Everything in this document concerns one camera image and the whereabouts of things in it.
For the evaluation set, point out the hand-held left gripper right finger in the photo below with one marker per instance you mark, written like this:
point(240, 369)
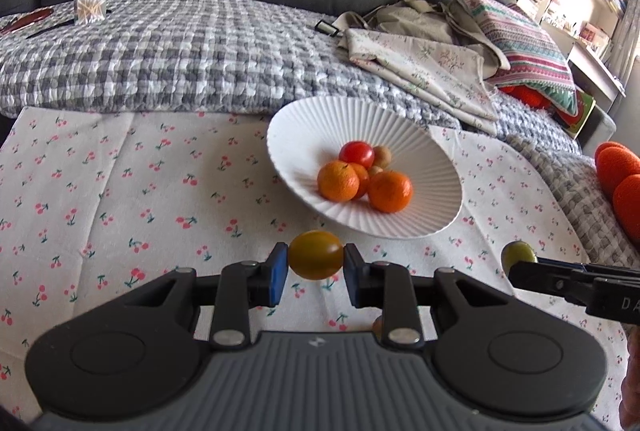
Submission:
point(352, 276)

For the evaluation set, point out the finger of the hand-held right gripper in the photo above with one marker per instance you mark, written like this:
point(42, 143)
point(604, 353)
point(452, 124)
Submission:
point(575, 266)
point(545, 281)

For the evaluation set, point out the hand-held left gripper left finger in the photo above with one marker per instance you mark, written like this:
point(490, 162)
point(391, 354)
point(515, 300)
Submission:
point(277, 276)

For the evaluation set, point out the green tomato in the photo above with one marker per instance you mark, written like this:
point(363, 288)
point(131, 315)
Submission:
point(518, 252)

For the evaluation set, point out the yellow-green tomato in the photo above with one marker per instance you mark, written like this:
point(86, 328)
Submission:
point(316, 255)

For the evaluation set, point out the orange mandarin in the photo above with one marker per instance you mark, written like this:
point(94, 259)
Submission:
point(390, 192)
point(338, 181)
point(363, 178)

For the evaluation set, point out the red tomato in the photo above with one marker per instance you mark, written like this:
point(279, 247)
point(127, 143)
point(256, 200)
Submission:
point(356, 153)

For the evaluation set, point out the white ribbed plate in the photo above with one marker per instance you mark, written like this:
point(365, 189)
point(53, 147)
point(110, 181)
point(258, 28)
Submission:
point(300, 146)

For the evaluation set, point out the person's right forearm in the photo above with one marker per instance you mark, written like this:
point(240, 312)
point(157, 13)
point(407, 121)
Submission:
point(631, 381)

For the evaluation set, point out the green and red book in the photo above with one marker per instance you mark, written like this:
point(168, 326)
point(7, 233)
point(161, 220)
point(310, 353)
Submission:
point(577, 113)

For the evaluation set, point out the cherry print cloth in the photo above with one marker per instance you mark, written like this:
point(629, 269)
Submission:
point(125, 191)

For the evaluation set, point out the red-orange plush cushion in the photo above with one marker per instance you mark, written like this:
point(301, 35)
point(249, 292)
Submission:
point(525, 97)

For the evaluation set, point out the folded floral cloth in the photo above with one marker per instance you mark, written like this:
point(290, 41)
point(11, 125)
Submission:
point(430, 71)

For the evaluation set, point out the striped colourful pillow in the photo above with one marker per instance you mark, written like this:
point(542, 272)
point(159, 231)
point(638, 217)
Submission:
point(520, 43)

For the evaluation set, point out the grey white checked blanket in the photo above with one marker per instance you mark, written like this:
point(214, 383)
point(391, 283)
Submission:
point(175, 56)

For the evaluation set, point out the black buckle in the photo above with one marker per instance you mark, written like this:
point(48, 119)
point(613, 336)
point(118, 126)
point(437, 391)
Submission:
point(327, 28)

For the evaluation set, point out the beige fabric bag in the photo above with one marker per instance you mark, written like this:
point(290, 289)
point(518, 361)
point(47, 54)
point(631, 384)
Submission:
point(415, 21)

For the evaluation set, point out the bag of cotton swabs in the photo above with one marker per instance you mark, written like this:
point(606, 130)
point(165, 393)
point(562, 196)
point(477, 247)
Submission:
point(90, 3)

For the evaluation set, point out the black stick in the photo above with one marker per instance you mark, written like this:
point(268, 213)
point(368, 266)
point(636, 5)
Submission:
point(50, 28)

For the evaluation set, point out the red flat case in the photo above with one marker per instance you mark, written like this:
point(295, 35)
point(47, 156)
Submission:
point(25, 22)

